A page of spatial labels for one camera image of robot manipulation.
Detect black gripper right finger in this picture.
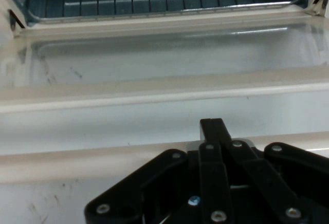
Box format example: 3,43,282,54
211,118,329,224

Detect cream oven door handle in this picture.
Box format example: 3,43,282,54
0,131,329,186

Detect cream toaster oven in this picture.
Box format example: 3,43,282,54
0,0,329,33

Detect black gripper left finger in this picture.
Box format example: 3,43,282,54
84,118,233,224

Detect glass oven door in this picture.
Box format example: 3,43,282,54
0,9,329,116

